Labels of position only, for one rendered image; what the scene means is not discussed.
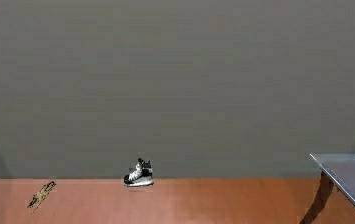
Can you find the black and white ice skate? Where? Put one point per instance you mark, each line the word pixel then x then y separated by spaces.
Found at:
pixel 139 175

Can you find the grey glass top table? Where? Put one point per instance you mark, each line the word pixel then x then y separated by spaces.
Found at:
pixel 350 175

